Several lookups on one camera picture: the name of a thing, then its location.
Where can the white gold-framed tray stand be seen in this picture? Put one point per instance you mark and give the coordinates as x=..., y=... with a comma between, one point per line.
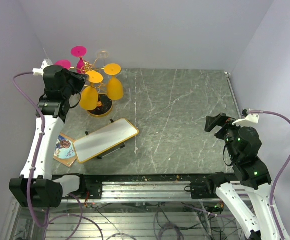
x=102, y=140

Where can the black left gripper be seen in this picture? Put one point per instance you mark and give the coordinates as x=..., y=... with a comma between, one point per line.
x=80, y=79

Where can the illustrated picture book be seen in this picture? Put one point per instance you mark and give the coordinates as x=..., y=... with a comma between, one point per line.
x=64, y=151

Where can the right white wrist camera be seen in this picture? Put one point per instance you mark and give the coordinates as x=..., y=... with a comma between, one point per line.
x=248, y=120

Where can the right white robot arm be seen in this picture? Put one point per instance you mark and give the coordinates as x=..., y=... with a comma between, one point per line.
x=262, y=221

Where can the gold wire glass rack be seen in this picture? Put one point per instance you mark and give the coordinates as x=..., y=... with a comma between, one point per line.
x=106, y=103

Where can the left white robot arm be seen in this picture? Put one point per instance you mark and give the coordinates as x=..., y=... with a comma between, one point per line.
x=35, y=188

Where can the clear wine glass rear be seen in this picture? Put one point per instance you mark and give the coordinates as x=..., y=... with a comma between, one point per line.
x=101, y=59

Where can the magenta wine glass rear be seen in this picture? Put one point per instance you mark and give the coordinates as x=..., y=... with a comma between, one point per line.
x=79, y=52

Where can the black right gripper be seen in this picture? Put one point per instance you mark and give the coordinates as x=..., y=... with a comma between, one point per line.
x=211, y=122

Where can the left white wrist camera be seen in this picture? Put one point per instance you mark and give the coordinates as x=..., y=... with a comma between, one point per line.
x=40, y=71

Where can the magenta wine glass front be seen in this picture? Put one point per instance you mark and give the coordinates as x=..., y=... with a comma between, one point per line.
x=63, y=63

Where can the yellow wine glass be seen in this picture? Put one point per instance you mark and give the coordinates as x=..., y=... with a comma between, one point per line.
x=114, y=86
x=90, y=95

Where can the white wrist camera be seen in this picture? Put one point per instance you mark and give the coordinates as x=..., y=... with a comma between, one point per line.
x=40, y=71
x=248, y=120

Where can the magenta wine glass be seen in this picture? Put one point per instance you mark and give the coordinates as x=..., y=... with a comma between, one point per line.
x=79, y=52
x=63, y=63

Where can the yellow wine glass front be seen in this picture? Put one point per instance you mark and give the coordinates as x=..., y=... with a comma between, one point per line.
x=90, y=95

